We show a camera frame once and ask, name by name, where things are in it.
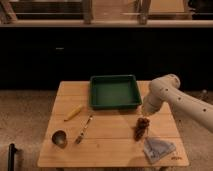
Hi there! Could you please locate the grey folded cloth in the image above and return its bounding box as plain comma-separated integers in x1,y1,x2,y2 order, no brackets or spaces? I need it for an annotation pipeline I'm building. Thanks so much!
143,138,176,164

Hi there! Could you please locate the small metal cup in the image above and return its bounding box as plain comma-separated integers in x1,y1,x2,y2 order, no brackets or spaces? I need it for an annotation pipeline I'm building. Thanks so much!
51,130,67,148

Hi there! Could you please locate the black object on floor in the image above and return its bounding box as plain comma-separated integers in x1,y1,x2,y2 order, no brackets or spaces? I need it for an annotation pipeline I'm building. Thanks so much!
8,143,17,171

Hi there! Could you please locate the yellow corn cob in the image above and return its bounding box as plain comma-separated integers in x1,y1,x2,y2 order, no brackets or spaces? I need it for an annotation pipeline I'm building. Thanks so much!
64,105,83,121

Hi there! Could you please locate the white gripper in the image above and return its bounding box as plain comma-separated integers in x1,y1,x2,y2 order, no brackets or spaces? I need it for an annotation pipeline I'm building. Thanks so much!
141,95,163,116

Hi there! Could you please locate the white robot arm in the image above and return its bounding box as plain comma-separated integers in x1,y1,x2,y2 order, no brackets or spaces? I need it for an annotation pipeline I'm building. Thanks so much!
142,74,213,133

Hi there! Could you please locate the green plastic tray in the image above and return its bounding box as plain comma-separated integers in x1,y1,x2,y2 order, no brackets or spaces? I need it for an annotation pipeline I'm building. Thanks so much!
89,75,142,110

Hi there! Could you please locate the dark red grape bunch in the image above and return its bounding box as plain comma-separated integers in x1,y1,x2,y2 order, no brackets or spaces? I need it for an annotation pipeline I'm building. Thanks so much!
134,118,150,141

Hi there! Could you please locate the wooden folding table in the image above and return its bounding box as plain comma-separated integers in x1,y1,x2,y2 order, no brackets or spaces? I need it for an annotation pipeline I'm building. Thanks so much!
36,80,190,169

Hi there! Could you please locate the wooden shelf rail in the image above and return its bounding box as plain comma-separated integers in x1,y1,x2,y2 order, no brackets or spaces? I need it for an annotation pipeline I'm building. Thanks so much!
0,0,213,28

